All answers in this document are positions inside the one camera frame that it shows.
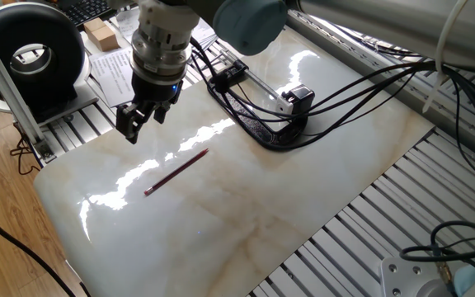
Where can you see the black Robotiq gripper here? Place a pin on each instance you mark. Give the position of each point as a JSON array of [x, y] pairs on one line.
[[155, 92]]

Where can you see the red pencil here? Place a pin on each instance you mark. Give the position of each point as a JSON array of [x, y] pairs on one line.
[[175, 172]]

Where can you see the white paper sheet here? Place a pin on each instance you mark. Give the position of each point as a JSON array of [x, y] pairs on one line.
[[116, 78]]

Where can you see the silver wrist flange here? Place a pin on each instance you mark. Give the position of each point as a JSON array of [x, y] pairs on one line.
[[161, 53]]

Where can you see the small cardboard box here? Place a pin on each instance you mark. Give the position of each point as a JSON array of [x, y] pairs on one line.
[[93, 24], [103, 39]]

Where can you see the black metal C-clamp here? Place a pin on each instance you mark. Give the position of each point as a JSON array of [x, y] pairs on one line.
[[262, 136]]

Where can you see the black keyboard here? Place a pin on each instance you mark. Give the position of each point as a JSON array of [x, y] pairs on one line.
[[85, 8]]

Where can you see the white marble board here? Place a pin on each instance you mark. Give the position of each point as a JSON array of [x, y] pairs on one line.
[[262, 206]]

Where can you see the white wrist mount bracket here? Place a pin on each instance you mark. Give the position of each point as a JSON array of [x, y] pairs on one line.
[[167, 14]]

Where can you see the aluminium frame bar with bracket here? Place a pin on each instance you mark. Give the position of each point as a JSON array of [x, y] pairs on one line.
[[6, 82]]

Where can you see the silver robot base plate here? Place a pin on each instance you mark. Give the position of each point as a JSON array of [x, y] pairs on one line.
[[406, 276]]

